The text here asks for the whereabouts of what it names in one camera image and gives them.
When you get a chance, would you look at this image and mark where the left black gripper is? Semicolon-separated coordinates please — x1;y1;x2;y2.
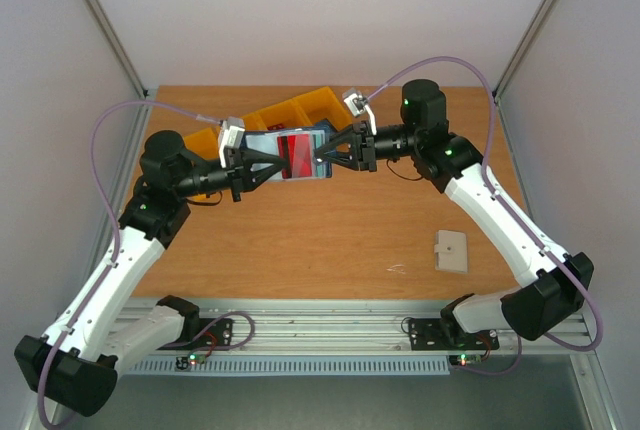
174;145;286;201

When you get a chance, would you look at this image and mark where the blue card holder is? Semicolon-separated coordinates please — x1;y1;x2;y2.
242;123;334;182

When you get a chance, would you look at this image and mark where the red credit card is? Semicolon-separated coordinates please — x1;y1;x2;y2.
277;133;314;180

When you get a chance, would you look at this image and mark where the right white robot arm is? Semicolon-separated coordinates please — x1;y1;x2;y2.
315;79;594;347

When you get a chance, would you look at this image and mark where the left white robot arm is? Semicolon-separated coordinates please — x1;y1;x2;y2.
14;130;290;428

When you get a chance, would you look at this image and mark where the beige card holder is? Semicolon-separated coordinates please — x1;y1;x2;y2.
434;230;468;274

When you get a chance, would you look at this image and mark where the yellow bin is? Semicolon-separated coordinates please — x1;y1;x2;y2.
292;86;353;131
256;99;312;129
242;112;267;131
183;127;219;160

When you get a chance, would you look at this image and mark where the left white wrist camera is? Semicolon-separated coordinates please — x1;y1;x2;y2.
218;117;245;168

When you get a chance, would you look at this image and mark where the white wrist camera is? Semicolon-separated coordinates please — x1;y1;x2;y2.
342;88;377;135
218;117;245;168

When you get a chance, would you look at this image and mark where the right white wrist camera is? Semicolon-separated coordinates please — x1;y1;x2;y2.
342;88;377;135

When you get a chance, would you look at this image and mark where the aluminium rail frame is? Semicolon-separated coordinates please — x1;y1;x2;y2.
107;297;593;356

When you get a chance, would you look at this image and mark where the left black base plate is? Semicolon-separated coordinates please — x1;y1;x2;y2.
161;318;233;351

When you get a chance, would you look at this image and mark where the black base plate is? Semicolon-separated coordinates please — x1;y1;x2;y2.
401;317;500;352
161;318;233;351

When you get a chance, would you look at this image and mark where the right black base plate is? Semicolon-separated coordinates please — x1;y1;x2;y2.
401;317;500;352

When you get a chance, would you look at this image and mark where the grey slotted cable duct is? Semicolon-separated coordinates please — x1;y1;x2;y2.
128;355;450;378

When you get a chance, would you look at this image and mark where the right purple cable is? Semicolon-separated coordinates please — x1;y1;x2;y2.
359;55;605;377

